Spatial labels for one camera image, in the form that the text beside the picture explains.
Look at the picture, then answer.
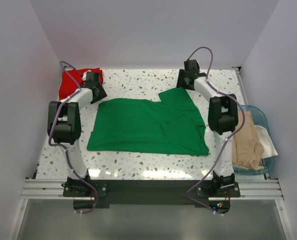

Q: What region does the beige t shirt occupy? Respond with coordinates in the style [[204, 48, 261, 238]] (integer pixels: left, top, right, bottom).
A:
[[232, 111, 264, 171]]

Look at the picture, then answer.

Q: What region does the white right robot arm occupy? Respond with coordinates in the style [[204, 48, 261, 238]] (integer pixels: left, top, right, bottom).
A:
[[176, 59, 239, 197]]

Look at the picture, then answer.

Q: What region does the aluminium frame rail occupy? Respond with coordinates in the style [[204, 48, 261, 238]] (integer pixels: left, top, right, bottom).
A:
[[20, 179, 284, 200]]

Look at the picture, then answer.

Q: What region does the green t shirt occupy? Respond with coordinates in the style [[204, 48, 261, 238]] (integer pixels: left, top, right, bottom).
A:
[[86, 88, 209, 156]]

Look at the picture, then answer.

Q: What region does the folded red t shirt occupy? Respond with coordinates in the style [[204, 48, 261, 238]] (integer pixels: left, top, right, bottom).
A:
[[58, 67, 103, 100]]

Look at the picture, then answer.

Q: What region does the white t shirt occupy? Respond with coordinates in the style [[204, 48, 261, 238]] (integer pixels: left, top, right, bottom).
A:
[[255, 125, 279, 159]]

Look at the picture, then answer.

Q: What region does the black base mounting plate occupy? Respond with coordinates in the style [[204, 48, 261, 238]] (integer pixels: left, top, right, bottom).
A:
[[61, 178, 241, 214]]

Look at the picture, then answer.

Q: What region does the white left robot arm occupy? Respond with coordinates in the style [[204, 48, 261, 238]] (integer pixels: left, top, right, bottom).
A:
[[47, 70, 107, 196]]

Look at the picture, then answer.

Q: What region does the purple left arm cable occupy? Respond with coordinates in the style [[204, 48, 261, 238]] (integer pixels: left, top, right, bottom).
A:
[[47, 61, 101, 216]]

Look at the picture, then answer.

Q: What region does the clear blue plastic bin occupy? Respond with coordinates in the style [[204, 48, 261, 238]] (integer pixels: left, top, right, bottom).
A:
[[233, 105, 275, 176]]

